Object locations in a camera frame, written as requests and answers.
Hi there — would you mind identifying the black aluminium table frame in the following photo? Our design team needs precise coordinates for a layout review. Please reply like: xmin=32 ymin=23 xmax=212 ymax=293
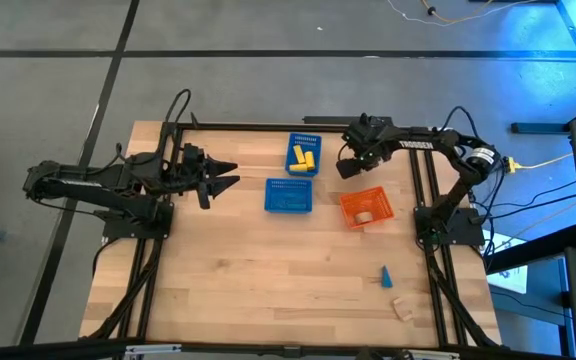
xmin=80 ymin=112 xmax=504 ymax=351

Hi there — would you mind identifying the wooden stepped block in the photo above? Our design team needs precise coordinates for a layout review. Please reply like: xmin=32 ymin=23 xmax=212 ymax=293
xmin=391 ymin=297 xmax=414 ymax=323

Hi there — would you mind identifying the dark teal floor bar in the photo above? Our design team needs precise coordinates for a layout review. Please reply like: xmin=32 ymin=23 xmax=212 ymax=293
xmin=511 ymin=122 xmax=570 ymax=135

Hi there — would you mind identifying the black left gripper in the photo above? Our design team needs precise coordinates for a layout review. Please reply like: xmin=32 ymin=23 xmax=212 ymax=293
xmin=171 ymin=143 xmax=242 ymax=210

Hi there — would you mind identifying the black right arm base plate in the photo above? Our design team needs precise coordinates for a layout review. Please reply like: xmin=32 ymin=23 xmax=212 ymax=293
xmin=414 ymin=207 xmax=485 ymax=247

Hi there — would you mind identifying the black flat bar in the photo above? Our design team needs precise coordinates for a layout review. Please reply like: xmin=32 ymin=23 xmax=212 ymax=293
xmin=302 ymin=115 xmax=394 ymax=127

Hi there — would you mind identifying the orange floor cable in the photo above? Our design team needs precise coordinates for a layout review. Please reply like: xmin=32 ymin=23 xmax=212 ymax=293
xmin=420 ymin=0 xmax=539 ymax=24

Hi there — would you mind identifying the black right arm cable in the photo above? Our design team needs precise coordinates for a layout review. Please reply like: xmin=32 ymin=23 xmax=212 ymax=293
xmin=439 ymin=105 xmax=480 ymax=139

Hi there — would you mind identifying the white paper sheet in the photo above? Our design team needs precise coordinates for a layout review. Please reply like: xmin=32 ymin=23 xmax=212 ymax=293
xmin=486 ymin=263 xmax=529 ymax=295

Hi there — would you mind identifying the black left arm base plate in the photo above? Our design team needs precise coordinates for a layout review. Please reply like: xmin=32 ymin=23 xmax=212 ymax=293
xmin=102 ymin=202 xmax=174 ymax=240

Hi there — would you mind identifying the blue plastic basket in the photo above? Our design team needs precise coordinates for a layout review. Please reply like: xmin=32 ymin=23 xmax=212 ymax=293
xmin=284 ymin=131 xmax=323 ymax=178
xmin=263 ymin=178 xmax=314 ymax=215

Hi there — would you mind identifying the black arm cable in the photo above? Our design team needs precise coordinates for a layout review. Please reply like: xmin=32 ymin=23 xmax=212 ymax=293
xmin=156 ymin=88 xmax=193 ymax=166
xmin=439 ymin=105 xmax=480 ymax=139

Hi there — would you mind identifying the black rig rail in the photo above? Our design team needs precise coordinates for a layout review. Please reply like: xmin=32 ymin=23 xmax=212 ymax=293
xmin=0 ymin=338 xmax=576 ymax=360

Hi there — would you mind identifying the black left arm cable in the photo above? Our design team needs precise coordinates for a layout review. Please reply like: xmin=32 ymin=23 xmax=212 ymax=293
xmin=156 ymin=88 xmax=193 ymax=166

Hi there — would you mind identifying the silver metal bracket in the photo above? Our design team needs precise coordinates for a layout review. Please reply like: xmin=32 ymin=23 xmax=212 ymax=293
xmin=401 ymin=348 xmax=461 ymax=360
xmin=123 ymin=343 xmax=183 ymax=357

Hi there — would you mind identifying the orange plastic basket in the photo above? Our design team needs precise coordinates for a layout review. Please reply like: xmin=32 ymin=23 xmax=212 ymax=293
xmin=338 ymin=186 xmax=396 ymax=230

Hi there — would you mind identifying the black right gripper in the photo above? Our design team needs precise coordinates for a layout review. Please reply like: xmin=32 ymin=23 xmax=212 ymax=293
xmin=336 ymin=113 xmax=394 ymax=180

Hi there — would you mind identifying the yellow cable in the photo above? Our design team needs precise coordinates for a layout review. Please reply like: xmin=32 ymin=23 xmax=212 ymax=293
xmin=517 ymin=151 xmax=575 ymax=170

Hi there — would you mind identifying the white floor cable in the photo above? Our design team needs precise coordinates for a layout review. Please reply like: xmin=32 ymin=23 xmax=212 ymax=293
xmin=386 ymin=0 xmax=469 ymax=27

